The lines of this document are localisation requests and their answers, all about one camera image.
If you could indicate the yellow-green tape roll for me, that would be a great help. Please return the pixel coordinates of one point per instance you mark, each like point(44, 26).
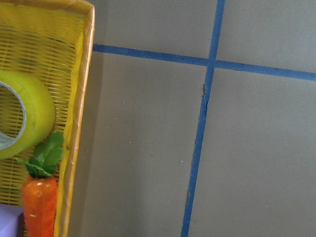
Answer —
point(27, 112)

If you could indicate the orange toy carrot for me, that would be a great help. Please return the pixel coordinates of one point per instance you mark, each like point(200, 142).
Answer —
point(39, 190)

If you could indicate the purple foam block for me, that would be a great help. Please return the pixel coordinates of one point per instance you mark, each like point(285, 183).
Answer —
point(11, 221)

